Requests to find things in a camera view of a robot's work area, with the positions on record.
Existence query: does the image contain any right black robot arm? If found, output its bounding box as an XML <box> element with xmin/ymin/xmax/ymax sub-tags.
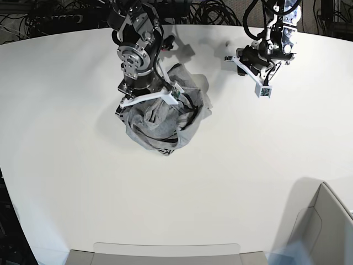
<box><xmin>107</xmin><ymin>1</ymin><xmax>184</xmax><ymax>118</ymax></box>

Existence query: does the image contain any black cable bundle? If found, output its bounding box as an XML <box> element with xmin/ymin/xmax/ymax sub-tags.
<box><xmin>180</xmin><ymin>0</ymin><xmax>243</xmax><ymax>27</ymax></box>

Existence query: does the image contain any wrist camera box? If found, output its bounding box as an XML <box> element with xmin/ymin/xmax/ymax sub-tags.
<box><xmin>255</xmin><ymin>84</ymin><xmax>272</xmax><ymax>98</ymax></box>
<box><xmin>171</xmin><ymin>81</ymin><xmax>185</xmax><ymax>99</ymax></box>

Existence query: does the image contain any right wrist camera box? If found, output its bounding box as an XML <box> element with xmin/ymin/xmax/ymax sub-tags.
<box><xmin>171</xmin><ymin>81</ymin><xmax>185</xmax><ymax>99</ymax></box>

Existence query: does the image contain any grey bin right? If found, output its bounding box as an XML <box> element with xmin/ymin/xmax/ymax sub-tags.
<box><xmin>288</xmin><ymin>182</ymin><xmax>352</xmax><ymax>264</ymax></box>

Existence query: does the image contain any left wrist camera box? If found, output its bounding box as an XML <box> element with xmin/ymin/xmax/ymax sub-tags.
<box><xmin>255</xmin><ymin>84</ymin><xmax>272</xmax><ymax>98</ymax></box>

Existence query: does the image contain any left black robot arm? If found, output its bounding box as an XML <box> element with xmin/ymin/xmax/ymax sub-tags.
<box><xmin>224</xmin><ymin>1</ymin><xmax>302</xmax><ymax>86</ymax></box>

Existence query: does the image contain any grey tray bottom edge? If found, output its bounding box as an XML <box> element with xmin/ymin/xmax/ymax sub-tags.
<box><xmin>66</xmin><ymin>242</ymin><xmax>268</xmax><ymax>264</ymax></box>

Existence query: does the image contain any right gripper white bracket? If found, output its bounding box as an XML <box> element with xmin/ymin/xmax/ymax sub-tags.
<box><xmin>115</xmin><ymin>62</ymin><xmax>178</xmax><ymax>116</ymax></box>

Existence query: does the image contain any blue object bottom right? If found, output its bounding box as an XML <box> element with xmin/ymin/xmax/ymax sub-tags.
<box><xmin>266</xmin><ymin>241</ymin><xmax>312</xmax><ymax>265</ymax></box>

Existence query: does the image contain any grey T-shirt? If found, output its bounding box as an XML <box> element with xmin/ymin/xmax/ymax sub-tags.
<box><xmin>121</xmin><ymin>63</ymin><xmax>212</xmax><ymax>156</ymax></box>

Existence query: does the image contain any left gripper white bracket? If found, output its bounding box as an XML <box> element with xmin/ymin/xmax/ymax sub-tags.
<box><xmin>223</xmin><ymin>45</ymin><xmax>290</xmax><ymax>86</ymax></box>

